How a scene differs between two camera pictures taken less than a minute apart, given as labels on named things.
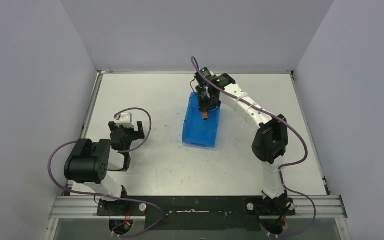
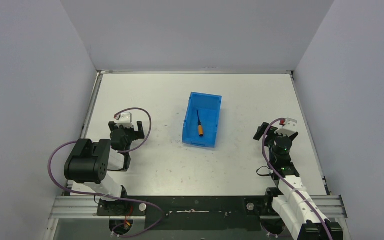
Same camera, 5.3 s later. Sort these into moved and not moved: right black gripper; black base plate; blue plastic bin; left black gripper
Moved: right black gripper
Not moved: left black gripper; blue plastic bin; black base plate
